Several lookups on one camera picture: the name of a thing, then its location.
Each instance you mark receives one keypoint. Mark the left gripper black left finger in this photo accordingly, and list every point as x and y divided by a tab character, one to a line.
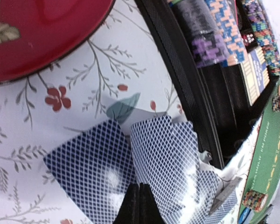
129	210

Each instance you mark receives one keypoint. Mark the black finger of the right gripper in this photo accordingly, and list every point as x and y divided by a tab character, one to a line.
224	193

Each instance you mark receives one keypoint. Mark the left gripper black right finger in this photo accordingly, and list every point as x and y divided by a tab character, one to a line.
148	210

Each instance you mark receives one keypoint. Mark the red poker chip stack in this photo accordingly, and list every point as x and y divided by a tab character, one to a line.
255	200

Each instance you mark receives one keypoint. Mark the blue small blind button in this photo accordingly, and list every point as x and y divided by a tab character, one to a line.
244	215

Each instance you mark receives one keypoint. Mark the dealt playing card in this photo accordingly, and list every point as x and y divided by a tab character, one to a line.
95	169
154	151

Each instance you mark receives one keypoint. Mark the black poker chip case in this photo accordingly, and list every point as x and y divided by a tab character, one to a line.
213	98

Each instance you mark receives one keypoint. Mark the blue playing card deck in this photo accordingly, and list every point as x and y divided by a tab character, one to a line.
196	189

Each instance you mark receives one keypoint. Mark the Texas Hold'em card box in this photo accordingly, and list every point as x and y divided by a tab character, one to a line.
255	73

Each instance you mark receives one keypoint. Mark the round green poker mat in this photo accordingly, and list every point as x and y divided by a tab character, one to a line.
264	172

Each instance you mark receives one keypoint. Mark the floral white table cloth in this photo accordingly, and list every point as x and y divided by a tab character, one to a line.
121	64

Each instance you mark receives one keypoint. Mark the red dice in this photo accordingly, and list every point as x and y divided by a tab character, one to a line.
248	39

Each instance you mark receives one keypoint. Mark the right outer chip row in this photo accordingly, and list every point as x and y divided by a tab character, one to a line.
263	31

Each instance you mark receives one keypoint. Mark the round red floral coaster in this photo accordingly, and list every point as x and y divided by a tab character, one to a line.
35	33

